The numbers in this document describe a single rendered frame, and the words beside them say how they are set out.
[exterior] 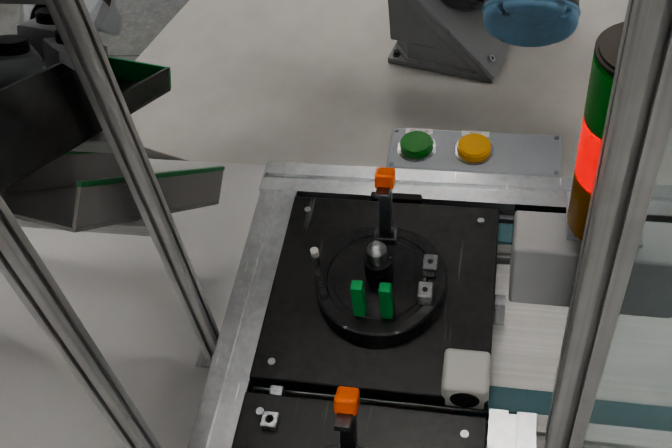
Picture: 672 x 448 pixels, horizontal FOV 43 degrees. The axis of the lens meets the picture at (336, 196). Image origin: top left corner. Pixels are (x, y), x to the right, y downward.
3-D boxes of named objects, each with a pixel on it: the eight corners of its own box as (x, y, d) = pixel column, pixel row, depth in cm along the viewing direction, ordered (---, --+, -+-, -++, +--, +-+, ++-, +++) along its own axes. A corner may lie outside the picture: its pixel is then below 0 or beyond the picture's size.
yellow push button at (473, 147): (458, 142, 107) (458, 131, 105) (491, 144, 106) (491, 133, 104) (456, 166, 104) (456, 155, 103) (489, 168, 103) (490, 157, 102)
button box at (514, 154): (394, 158, 113) (392, 125, 108) (558, 166, 109) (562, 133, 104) (387, 198, 109) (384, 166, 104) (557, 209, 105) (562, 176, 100)
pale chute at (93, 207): (122, 182, 104) (126, 146, 103) (219, 204, 100) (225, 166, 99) (-49, 203, 77) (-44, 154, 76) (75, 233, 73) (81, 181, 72)
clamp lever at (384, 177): (378, 227, 94) (376, 165, 90) (396, 228, 94) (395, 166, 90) (372, 244, 91) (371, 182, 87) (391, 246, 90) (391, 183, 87)
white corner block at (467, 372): (445, 365, 88) (444, 345, 84) (490, 370, 87) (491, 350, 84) (441, 408, 85) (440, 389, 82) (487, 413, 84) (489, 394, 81)
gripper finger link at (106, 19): (126, 72, 84) (137, -13, 86) (96, 47, 78) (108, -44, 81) (97, 73, 84) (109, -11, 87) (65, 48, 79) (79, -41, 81)
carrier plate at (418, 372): (296, 205, 103) (294, 194, 101) (499, 219, 99) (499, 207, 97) (252, 386, 88) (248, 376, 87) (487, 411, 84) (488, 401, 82)
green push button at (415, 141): (402, 139, 108) (402, 128, 106) (434, 141, 107) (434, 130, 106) (399, 163, 105) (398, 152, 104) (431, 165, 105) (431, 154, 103)
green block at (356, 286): (355, 306, 88) (351, 279, 85) (367, 307, 88) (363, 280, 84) (354, 316, 88) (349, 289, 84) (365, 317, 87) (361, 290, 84)
